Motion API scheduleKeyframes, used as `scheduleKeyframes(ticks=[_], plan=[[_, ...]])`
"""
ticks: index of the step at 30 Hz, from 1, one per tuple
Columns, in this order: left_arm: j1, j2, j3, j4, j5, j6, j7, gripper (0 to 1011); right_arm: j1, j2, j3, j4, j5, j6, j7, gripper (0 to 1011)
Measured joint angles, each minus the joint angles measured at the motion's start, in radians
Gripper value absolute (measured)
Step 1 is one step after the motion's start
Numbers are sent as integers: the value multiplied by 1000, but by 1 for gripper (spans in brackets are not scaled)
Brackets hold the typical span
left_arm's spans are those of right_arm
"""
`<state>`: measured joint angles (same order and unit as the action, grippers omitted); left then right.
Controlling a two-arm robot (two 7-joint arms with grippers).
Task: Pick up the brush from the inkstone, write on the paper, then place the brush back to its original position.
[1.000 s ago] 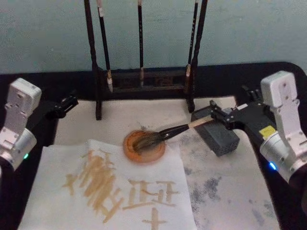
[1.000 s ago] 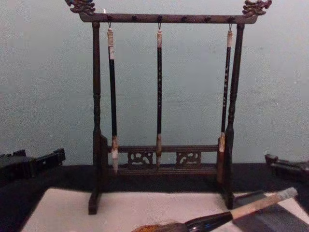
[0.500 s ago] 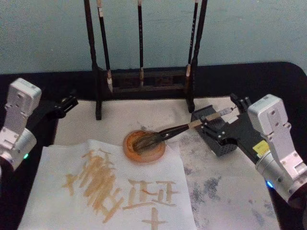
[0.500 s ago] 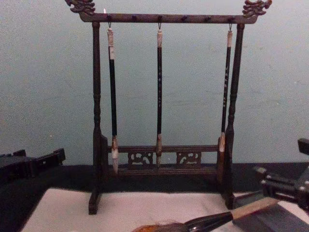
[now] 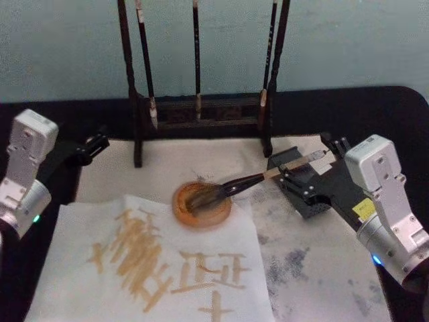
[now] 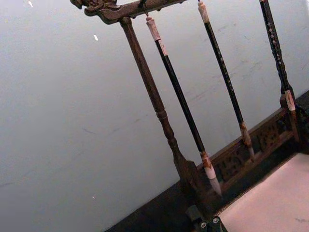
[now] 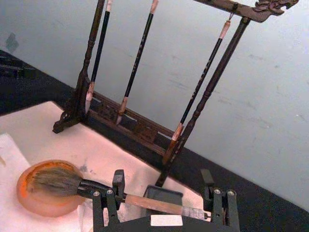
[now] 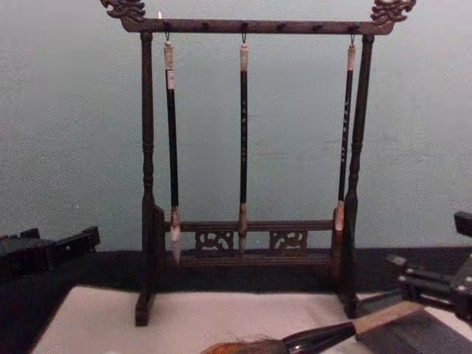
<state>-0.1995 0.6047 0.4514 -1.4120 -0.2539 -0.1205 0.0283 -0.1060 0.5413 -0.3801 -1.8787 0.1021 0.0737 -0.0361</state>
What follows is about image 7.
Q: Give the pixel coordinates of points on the white paper towel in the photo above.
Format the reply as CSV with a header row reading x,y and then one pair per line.
x,y
9,169

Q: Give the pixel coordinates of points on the white felt mat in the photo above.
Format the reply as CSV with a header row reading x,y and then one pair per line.
x,y
84,145

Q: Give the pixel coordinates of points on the thin black calligraphy brush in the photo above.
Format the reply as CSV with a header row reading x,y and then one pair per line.
x,y
140,50
101,41
205,72

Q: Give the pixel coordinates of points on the black flat object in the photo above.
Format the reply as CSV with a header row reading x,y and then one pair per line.
x,y
12,68

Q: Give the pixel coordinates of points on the round orange dish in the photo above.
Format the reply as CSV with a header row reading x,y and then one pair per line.
x,y
48,205

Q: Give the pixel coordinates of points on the black rectangular ink stone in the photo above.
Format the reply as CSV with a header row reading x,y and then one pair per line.
x,y
164,196

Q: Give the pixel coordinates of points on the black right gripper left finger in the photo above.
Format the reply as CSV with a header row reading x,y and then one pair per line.
x,y
118,183

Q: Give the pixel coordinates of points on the dark wooden brush rack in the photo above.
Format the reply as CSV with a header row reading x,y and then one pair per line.
x,y
217,79

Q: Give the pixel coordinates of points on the black table cloth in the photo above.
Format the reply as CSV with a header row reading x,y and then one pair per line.
x,y
241,193

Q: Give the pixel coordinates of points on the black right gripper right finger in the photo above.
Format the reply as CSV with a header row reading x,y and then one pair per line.
x,y
220,205

